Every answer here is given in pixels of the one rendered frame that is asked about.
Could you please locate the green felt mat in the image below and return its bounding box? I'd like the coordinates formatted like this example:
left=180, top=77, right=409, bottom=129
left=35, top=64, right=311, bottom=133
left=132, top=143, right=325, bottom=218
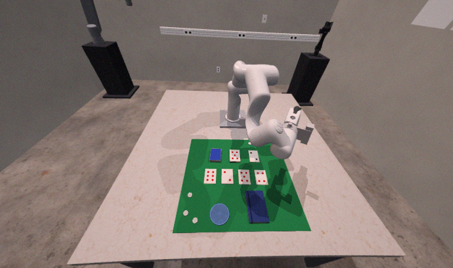
left=173, top=139, right=311, bottom=233

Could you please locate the blue round disc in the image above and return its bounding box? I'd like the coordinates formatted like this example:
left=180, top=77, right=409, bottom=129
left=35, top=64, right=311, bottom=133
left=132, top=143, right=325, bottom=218
left=210, top=204, right=229, bottom=225

